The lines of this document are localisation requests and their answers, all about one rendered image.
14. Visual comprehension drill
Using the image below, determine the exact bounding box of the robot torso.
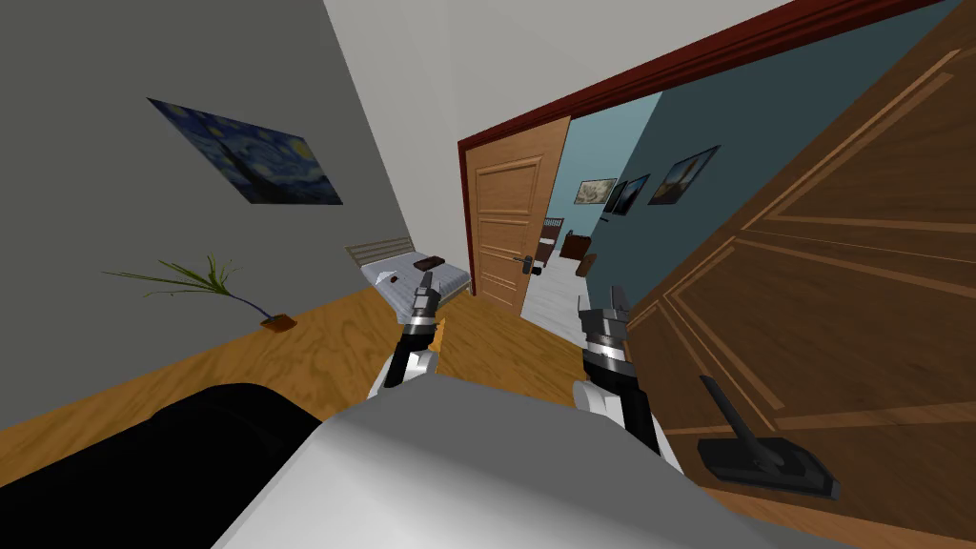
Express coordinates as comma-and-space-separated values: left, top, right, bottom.
209, 373, 863, 549

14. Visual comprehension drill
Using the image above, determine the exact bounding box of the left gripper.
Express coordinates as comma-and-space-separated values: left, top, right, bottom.
411, 271, 441, 325

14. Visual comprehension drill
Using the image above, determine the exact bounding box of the brown wooden chair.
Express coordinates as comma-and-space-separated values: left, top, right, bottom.
533, 216, 566, 268

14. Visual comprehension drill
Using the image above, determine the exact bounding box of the dark brown door leaf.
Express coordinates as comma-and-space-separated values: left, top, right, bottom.
623, 0, 976, 544

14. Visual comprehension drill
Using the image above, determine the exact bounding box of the grey bed with slatted headboard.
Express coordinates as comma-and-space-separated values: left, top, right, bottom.
344, 235, 474, 322

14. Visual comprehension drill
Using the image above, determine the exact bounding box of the green plant in brown pot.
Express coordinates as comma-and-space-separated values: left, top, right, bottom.
102, 254, 298, 334

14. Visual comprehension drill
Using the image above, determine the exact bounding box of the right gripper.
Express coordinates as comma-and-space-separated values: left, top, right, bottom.
577, 285, 634, 347

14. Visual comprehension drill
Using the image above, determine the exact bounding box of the light wood door leaf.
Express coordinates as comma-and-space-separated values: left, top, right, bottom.
462, 115, 573, 318

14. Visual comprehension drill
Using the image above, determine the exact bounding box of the dark blue framed picture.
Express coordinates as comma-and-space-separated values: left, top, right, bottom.
601, 173, 652, 217

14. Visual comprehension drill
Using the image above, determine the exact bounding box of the beige framed picture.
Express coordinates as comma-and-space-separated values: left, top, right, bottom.
573, 177, 619, 207

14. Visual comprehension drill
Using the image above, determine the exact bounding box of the blue starry night painting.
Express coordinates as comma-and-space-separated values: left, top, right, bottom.
146, 96, 345, 207

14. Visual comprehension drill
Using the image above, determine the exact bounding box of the brown and blue framed picture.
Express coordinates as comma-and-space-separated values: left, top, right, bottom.
647, 144, 722, 207

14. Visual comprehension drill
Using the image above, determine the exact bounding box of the black lever door handle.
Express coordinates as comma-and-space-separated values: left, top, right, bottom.
697, 374, 842, 501

